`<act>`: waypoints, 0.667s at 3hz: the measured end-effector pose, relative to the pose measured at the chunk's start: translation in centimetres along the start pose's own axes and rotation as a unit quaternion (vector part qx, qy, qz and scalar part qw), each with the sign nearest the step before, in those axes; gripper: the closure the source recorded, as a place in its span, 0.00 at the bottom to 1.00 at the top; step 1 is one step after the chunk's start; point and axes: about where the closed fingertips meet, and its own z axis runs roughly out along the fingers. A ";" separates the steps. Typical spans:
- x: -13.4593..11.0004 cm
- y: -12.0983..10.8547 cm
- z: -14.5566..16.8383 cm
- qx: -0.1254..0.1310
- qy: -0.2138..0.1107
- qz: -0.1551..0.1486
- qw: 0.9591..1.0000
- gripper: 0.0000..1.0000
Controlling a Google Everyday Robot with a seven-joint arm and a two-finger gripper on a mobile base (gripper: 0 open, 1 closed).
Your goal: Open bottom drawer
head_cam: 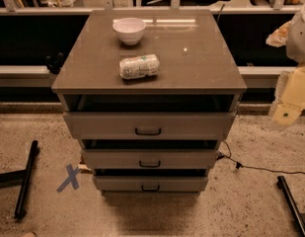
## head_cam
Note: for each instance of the grey drawer cabinet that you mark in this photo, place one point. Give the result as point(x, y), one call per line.
point(197, 74)

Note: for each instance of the grey drawer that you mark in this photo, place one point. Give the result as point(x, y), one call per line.
point(149, 159)
point(193, 126)
point(151, 184)

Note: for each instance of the grey bottom drawer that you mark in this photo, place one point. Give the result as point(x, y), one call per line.
point(151, 184)

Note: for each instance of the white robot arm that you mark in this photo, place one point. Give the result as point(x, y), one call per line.
point(292, 35)

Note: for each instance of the black clamp on rail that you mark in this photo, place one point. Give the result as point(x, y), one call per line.
point(54, 64)

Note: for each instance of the blue tape cross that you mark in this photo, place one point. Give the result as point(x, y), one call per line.
point(71, 179)

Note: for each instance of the black left stand leg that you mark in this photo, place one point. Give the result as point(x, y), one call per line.
point(22, 178)

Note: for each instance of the grey middle drawer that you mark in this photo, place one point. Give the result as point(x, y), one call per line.
point(149, 159)

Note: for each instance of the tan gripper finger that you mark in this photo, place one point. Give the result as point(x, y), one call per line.
point(283, 114)

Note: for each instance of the black right stand leg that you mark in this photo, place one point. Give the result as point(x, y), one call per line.
point(299, 218)

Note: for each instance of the black stand leg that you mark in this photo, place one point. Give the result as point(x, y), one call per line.
point(22, 178)
point(299, 218)

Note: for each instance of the grey top drawer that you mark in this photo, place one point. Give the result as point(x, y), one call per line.
point(193, 126)

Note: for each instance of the white crushed can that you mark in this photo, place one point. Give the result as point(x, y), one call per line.
point(139, 67)

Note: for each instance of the white ceramic bowl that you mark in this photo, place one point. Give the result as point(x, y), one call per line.
point(129, 30)

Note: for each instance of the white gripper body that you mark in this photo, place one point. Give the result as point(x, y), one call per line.
point(299, 39)

